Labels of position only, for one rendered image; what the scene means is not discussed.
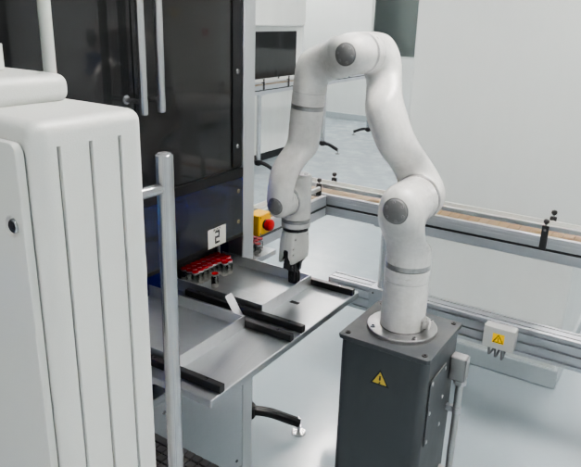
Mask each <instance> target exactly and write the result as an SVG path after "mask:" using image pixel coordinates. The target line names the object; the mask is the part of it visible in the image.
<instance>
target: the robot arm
mask: <svg viewBox="0 0 581 467"><path fill-rule="evenodd" d="M359 74H364V76H365V79H366V99H365V114H366V118H367V121H368V124H369V127H370V130H371V133H372V136H373V140H374V141H375V144H376V146H377V148H378V150H379V152H380V153H381V155H382V157H383V158H384V159H385V161H386V162H387V163H388V164H389V166H390V167H391V169H392V171H393V172H394V173H395V175H396V178H397V180H398V182H397V183H395V184H393V185H392V186H390V187H389V188H388V189H387V190H386V191H385V192H384V194H383V195H382V197H381V200H380V203H379V207H378V222H379V226H380V229H381V231H382V234H383V236H384V238H385V243H386V253H385V274H384V286H383V297H382V308H381V311H378V312H376V313H374V314H373V315H371V316H370V317H369V319H368V321H367V327H368V329H369V331H370V332H371V333H372V334H373V335H375V336H376V337H378V338H380V339H382V340H385V341H386V342H390V343H394V344H400V345H420V344H424V343H427V342H429V341H431V340H433V339H434V338H435V337H436V334H437V326H436V324H435V323H434V321H433V320H431V319H430V318H428V317H426V316H425V315H426V306H427V298H428V289H429V281H430V272H431V264H432V248H431V246H430V245H429V244H428V242H427V240H426V236H425V224H426V221H427V220H429V219H430V218H431V217H433V216H434V215H436V214H437V212H438V211H439V210H440V209H442V207H443V205H444V203H445V199H446V192H445V187H444V184H443V182H442V180H441V178H440V176H439V174H438V172H437V170H436V168H435V166H434V165H433V163H432V162H431V160H430V159H429V157H428V156H427V155H426V154H425V152H424V151H423V149H422V147H421V146H420V144H419V142H418V140H417V139H416V137H415V134H414V132H413V129H412V127H411V125H410V119H409V116H408V113H407V110H406V108H405V104H404V100H403V95H402V87H401V75H402V64H401V57H400V53H399V51H398V47H397V45H396V43H395V42H394V40H393V39H392V38H391V37H390V36H389V35H387V34H385V33H382V32H349V33H344V34H339V35H337V36H334V37H331V38H329V39H328V40H327V41H325V42H323V43H320V44H316V45H314V46H312V47H310V48H309V49H307V50H306V51H304V52H303V53H302V54H301V56H300V57H299V59H298V60H297V64H296V69H295V76H294V83H293V93H292V101H291V109H290V119H289V129H288V138H287V142H286V145H285V147H284V149H283V150H282V151H281V153H280V154H279V156H278V157H277V159H276V160H275V161H274V163H273V166H272V170H271V174H270V178H269V184H268V192H267V207H268V210H269V212H270V213H271V215H272V216H273V217H276V218H282V226H283V230H282V234H281V239H280V247H279V261H280V262H284V269H287V270H288V282H289V283H292V284H296V283H297V282H299V281H300V270H301V265H302V261H303V260H304V259H305V258H306V257H307V256H308V254H309V227H310V208H311V185H312V175H311V174H310V173H308V172H305V171H302V169H303V167H304V166H305V165H306V163H307V162H308V161H309V160H310V159H311V158H312V157H313V156H314V155H315V154H316V152H317V150H318V147H319V142H320V136H321V129H322V117H323V111H324V103H325V97H326V89H327V84H328V82H331V81H334V80H337V79H340V78H345V77H349V76H354V75H359Z"/></svg>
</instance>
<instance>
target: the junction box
mask: <svg viewBox="0 0 581 467"><path fill-rule="evenodd" d="M518 331H519V329H518V328H515V327H511V326H508V325H505V324H501V323H497V322H492V321H487V322H486V324H485V327H484V333H483V340H482V345H483V346H486V347H492V348H495V349H498V350H501V351H505V352H508V353H513V351H514V350H515V348H516V342H517V336H518Z"/></svg>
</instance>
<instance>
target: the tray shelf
mask: <svg viewBox="0 0 581 467"><path fill-rule="evenodd" d="M178 294H179V295H182V296H185V297H187V296H186V295H185V292H184V291H181V290H178ZM358 295H359V292H358V291H355V294H354V295H353V296H349V295H345V294H341V293H338V292H335V291H332V290H328V289H325V288H321V287H318V286H315V285H310V286H309V287H308V288H306V289H305V290H303V291H301V292H300V293H298V294H297V295H295V296H294V297H291V298H290V299H288V300H287V301H285V303H283V304H282V305H280V306H278V307H277V308H275V309H273V310H272V311H270V312H269V313H270V314H273V315H276V316H279V317H282V318H285V319H288V320H291V321H294V322H299V323H302V324H305V332H304V333H302V334H301V333H298V332H295V331H292V330H289V329H286V328H284V327H281V326H278V325H275V324H274V325H273V326H274V327H277V328H280V329H283V330H286V331H288V332H291V333H294V340H292V341H291V342H288V341H285V340H283V339H280V338H277V337H274V336H271V335H268V334H264V333H261V332H258V331H255V330H252V329H250V328H247V327H245V328H244V329H243V330H241V331H239V332H238V333H236V334H234V335H233V336H231V337H230V338H228V339H226V340H225V341H223V342H222V343H220V344H219V345H217V346H216V347H214V348H213V349H211V350H210V351H208V352H207V353H205V354H204V355H202V356H200V357H199V358H197V359H196V360H194V361H192V362H191V363H189V364H187V365H186V366H184V368H186V369H189V370H191V371H194V372H198V373H200V374H203V375H205V376H207V377H209V378H212V379H214V380H217V381H219V382H222V383H224V392H222V393H221V394H218V393H216V392H213V391H211V390H208V389H206V388H204V387H202V386H200V385H196V384H193V383H191V382H189V381H186V380H184V379H182V378H181V396H183V397H185V398H189V399H191V400H193V401H195V402H197V403H200V404H202V405H204V406H207V407H209V408H213V407H214V406H216V405H217V404H218V403H220V402H221V401H222V400H224V399H225V398H227V397H228V396H229V395H231V394H232V393H233V392H234V391H235V390H236V389H237V388H239V387H240V386H241V385H243V384H244V383H246V382H247V381H248V380H250V379H251V378H252V377H254V376H255V375H256V374H258V373H259V372H260V371H262V370H263V369H264V368H266V367H267V366H268V365H270V364H271V363H272V362H274V361H275V360H277V359H278V358H279V357H281V356H282V355H283V354H284V353H285V352H286V351H287V350H289V349H290V348H291V347H293V346H294V345H296V344H297V343H298V342H300V341H301V340H302V339H304V338H305V337H306V336H308V335H309V334H310V333H312V332H313V331H314V330H316V329H317V328H318V327H320V326H321V325H322V324H324V323H325V322H327V321H328V320H329V319H331V318H332V317H333V316H334V315H336V313H337V312H339V311H340V310H341V309H343V308H344V307H346V306H347V305H348V304H350V303H351V302H352V301H354V300H355V299H356V298H357V297H358ZM190 298H192V297H190ZM193 299H195V298H193ZM196 300H198V299H196ZM291 300H294V301H296V302H300V303H299V304H298V305H297V304H293V303H290V301H291ZM198 301H201V300H198ZM201 302H204V301H201ZM204 303H207V302H204ZM207 304H209V303H207ZM210 305H212V304H210ZM212 306H215V305H212ZM215 307H218V306H215ZM218 308H221V307H218ZM221 309H225V308H221ZM226 310H229V309H226ZM230 311H231V310H230ZM151 372H152V383H153V384H155V385H159V386H161V387H163V388H165V376H164V371H162V370H160V369H158V368H155V367H153V366H151Z"/></svg>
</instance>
